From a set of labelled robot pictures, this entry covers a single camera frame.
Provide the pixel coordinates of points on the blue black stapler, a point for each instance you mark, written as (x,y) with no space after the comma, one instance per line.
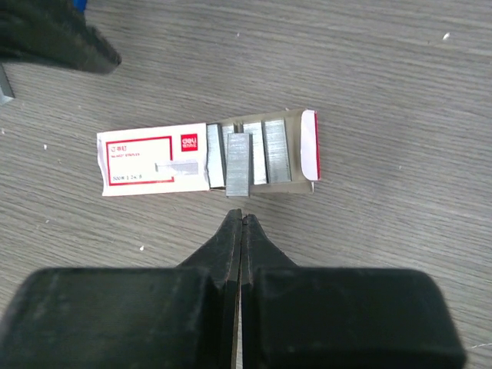
(80,5)

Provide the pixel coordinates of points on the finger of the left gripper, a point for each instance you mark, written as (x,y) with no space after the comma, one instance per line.
(54,33)

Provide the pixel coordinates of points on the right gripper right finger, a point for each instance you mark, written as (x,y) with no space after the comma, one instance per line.
(303,317)

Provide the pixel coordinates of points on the staple strip upper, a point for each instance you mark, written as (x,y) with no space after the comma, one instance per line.
(6,93)

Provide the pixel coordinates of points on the staple strip on box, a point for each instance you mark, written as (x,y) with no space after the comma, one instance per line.
(238,169)

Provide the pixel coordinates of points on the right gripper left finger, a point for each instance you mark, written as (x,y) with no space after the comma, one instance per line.
(180,317)

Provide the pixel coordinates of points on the red white staple box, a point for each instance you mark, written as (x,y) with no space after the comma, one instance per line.
(173,159)

